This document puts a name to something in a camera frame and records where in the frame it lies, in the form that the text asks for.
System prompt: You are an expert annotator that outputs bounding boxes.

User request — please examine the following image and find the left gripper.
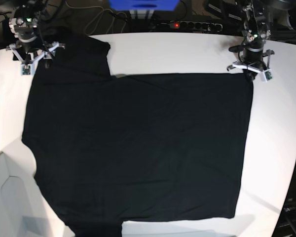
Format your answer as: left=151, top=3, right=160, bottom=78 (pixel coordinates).
left=227, top=40, right=274, bottom=82

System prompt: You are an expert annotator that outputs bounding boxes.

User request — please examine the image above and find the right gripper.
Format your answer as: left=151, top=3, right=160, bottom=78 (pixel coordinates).
left=6, top=35, right=66, bottom=69

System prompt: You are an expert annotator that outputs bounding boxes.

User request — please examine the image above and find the black T-shirt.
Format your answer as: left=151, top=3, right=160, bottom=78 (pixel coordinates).
left=22, top=35, right=254, bottom=237

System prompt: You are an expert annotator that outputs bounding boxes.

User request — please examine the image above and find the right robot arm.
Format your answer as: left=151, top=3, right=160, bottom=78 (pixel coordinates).
left=6, top=0, right=65, bottom=76

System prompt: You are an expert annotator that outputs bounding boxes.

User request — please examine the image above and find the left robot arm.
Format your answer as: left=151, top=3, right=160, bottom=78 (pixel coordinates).
left=227, top=0, right=274, bottom=82

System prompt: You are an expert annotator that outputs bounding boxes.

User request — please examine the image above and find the black power strip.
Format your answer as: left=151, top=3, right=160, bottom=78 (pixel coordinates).
left=156, top=21, right=223, bottom=34

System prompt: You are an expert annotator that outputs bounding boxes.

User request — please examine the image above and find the blue plastic box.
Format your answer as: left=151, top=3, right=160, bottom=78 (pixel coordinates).
left=109, top=0, right=180, bottom=11

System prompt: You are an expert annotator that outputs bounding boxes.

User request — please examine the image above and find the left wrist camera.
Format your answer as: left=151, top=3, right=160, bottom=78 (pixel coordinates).
left=259, top=69, right=273, bottom=82

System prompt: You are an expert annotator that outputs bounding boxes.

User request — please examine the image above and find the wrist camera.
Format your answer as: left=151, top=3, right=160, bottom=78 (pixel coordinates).
left=259, top=69, right=273, bottom=82
left=21, top=64, right=35, bottom=76

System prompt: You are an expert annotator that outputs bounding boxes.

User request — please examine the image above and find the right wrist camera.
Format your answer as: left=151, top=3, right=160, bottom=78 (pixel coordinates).
left=21, top=64, right=35, bottom=76

